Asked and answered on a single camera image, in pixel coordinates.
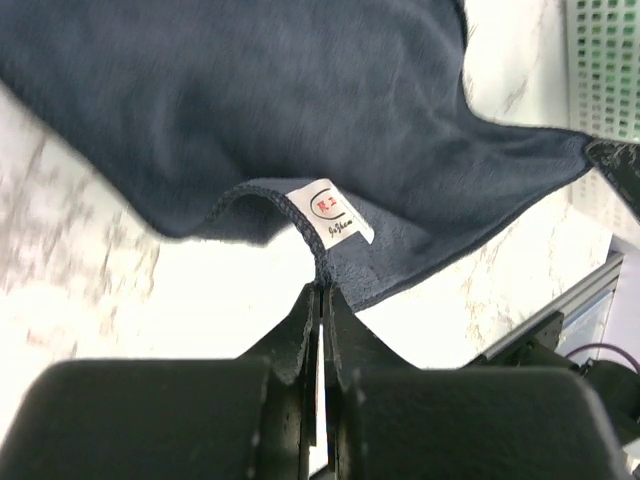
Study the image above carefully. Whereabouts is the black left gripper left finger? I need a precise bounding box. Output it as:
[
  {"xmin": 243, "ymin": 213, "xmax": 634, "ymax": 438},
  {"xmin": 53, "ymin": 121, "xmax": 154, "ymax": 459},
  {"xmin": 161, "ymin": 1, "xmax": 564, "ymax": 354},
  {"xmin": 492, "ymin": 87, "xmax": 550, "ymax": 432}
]
[{"xmin": 8, "ymin": 284, "xmax": 320, "ymax": 479}]

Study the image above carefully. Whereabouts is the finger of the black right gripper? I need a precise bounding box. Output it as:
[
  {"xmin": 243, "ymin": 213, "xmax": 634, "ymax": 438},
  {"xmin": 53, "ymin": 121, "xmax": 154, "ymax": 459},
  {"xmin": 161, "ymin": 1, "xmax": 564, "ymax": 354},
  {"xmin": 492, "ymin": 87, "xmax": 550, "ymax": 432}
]
[{"xmin": 584, "ymin": 139, "xmax": 639, "ymax": 223}]

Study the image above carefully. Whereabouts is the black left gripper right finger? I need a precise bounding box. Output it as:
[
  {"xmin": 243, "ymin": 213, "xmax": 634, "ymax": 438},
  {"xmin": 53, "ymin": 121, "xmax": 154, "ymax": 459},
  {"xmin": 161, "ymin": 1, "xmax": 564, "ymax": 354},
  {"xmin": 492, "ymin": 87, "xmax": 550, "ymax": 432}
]
[{"xmin": 322, "ymin": 287, "xmax": 628, "ymax": 479}]

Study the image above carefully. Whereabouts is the dark blue towel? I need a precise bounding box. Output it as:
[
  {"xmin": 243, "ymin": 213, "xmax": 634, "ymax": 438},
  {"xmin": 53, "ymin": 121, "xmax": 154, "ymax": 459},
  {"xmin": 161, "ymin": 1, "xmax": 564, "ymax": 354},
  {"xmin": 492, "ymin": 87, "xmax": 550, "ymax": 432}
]
[{"xmin": 1, "ymin": 1, "xmax": 589, "ymax": 311}]

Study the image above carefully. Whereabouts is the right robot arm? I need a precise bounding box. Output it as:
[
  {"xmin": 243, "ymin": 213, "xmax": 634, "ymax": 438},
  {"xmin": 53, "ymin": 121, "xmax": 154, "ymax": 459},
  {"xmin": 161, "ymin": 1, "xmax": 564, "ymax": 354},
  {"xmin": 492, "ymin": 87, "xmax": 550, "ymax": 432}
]
[{"xmin": 552, "ymin": 140, "xmax": 639, "ymax": 445}]

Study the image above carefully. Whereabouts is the white perforated basket right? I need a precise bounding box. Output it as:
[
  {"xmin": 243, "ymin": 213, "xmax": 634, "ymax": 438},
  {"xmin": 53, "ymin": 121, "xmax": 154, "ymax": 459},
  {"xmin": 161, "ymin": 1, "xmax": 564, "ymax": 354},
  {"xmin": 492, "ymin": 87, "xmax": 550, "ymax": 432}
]
[{"xmin": 566, "ymin": 0, "xmax": 639, "ymax": 246}]

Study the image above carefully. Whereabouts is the aluminium front rail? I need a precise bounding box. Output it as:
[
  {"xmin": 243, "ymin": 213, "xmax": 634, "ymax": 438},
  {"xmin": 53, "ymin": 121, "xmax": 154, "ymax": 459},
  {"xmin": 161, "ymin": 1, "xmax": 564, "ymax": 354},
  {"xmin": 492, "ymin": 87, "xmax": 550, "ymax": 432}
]
[{"xmin": 473, "ymin": 252, "xmax": 624, "ymax": 365}]

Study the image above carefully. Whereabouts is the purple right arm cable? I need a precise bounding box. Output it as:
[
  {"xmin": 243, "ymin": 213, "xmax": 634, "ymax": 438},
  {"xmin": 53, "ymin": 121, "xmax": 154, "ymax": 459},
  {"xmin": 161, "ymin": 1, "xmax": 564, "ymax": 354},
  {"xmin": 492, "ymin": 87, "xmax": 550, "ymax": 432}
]
[{"xmin": 564, "ymin": 342, "xmax": 640, "ymax": 374}]

